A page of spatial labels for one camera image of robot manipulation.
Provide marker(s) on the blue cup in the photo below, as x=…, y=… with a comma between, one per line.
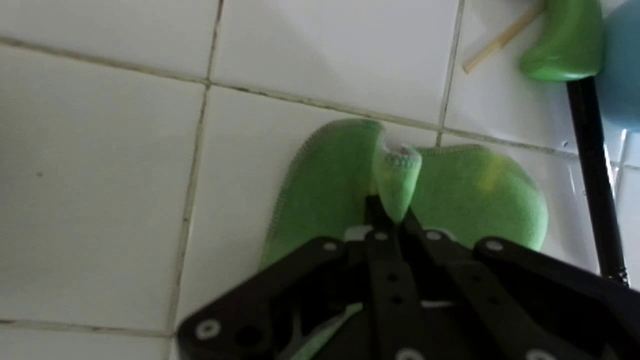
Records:
x=627, y=66

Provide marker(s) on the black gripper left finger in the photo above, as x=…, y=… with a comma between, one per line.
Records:
x=266, y=306

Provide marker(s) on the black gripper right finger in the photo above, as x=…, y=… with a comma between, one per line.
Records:
x=546, y=306

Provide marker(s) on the green cloth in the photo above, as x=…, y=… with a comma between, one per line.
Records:
x=321, y=186

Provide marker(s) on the thin wooden stick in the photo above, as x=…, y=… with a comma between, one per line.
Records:
x=501, y=43

